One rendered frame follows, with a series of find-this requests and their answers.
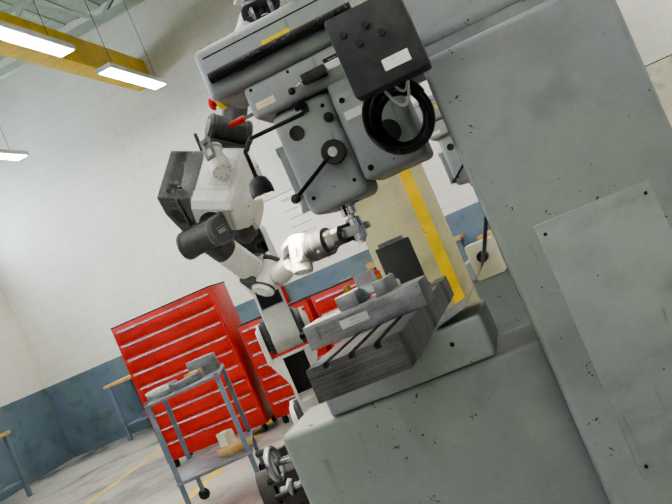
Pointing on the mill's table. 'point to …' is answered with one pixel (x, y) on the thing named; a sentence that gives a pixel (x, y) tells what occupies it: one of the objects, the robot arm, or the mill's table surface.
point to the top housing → (225, 91)
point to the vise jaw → (350, 299)
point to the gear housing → (274, 95)
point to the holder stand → (399, 259)
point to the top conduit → (275, 44)
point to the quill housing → (360, 188)
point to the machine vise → (370, 310)
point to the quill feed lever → (331, 153)
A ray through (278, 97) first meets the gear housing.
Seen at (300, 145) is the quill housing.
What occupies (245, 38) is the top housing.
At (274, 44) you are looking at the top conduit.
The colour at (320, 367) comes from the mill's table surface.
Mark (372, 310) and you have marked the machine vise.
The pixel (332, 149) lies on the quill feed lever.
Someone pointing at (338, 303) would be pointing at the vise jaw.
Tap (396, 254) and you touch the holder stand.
